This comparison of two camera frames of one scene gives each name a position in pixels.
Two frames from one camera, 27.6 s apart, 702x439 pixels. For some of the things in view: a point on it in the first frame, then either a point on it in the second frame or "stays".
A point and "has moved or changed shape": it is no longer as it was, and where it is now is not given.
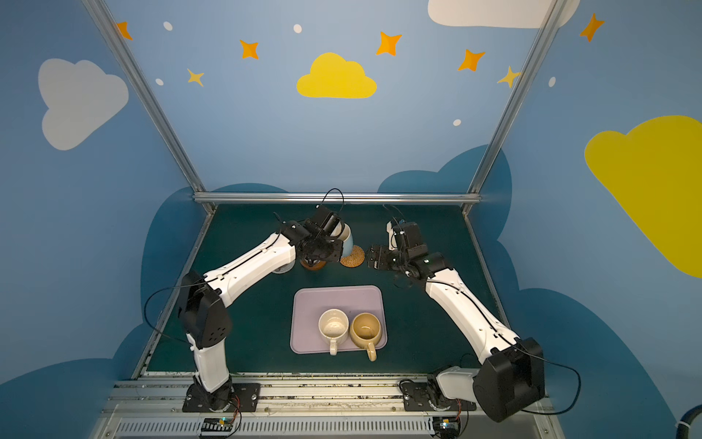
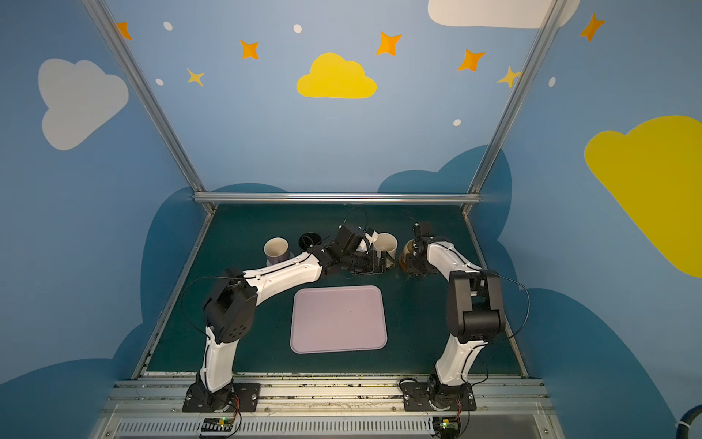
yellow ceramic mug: (366, 330) has moved or changed shape
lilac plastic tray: (308, 303) stays
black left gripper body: (316, 247) → (367, 261)
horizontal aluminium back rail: (336, 198) stays
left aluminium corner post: (151, 101) stays
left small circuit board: (217, 424) stays
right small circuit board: (447, 426) stays
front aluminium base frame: (306, 410) stays
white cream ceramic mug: (333, 324) has moved or changed shape
